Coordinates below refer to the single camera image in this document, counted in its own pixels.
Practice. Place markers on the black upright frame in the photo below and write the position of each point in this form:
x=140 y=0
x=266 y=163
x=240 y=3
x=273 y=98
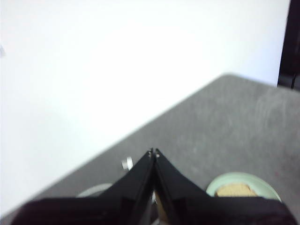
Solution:
x=290 y=42

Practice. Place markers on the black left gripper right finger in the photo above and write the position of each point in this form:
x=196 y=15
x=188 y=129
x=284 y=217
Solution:
x=211 y=211

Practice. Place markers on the pale green round plate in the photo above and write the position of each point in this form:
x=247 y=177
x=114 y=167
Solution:
x=215 y=185

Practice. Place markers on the toasted bread slice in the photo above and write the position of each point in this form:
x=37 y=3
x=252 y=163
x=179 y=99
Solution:
x=234 y=191

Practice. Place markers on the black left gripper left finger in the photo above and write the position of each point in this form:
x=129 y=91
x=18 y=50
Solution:
x=105 y=211

